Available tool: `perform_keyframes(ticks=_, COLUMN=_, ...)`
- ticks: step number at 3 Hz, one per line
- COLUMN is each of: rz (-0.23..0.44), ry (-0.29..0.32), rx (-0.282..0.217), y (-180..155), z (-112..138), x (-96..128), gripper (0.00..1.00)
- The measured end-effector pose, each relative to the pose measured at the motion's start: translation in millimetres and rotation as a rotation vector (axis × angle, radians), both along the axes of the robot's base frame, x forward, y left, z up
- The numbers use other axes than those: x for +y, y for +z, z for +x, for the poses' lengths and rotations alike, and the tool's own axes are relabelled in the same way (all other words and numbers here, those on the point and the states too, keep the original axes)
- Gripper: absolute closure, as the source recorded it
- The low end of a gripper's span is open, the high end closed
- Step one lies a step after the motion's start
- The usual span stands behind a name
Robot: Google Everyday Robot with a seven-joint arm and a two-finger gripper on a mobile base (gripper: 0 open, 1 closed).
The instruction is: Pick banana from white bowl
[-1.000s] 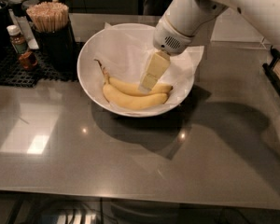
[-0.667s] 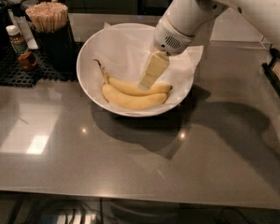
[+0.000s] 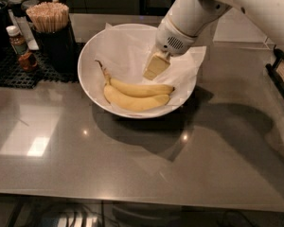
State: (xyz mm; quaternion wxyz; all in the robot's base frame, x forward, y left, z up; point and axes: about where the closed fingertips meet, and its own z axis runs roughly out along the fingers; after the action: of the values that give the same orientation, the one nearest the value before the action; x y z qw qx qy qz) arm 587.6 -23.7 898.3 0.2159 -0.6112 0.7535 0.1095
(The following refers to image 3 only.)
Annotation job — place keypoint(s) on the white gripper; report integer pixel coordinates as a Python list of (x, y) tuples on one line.
[(170, 40)]

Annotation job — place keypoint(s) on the yellow banana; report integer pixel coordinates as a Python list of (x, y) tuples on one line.
[(131, 103), (135, 90)]

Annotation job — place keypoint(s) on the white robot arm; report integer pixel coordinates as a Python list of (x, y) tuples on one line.
[(267, 15)]

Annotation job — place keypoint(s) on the white bowl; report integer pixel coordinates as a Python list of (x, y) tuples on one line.
[(123, 71)]

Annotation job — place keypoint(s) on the white paper liner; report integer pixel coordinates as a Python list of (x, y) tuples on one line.
[(126, 52)]

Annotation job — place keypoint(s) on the clear acrylic stand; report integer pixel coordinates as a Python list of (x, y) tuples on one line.
[(234, 29)]

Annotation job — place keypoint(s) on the black chopstick holder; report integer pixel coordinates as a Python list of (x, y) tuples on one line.
[(60, 47)]

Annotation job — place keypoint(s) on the black framed sign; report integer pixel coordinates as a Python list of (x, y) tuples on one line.
[(276, 70)]

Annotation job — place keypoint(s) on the bundle of wooden chopsticks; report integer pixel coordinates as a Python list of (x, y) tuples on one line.
[(48, 17)]

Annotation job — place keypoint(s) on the small red-brown condiment jar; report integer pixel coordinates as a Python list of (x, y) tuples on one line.
[(28, 62)]

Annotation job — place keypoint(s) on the white flat card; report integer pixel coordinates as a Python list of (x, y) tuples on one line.
[(22, 24)]

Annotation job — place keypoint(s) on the sauce bottle white cap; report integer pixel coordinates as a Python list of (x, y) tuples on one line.
[(17, 40)]

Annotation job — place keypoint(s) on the dark lidded jar right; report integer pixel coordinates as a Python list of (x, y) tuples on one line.
[(28, 4)]

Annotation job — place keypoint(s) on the dark lidded jar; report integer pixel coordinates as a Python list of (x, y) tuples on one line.
[(16, 7), (28, 4)]

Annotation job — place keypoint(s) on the black grid mat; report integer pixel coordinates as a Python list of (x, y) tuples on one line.
[(13, 76)]

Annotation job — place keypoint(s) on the dark lidded jar left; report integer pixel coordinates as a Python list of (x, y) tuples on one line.
[(16, 7)]

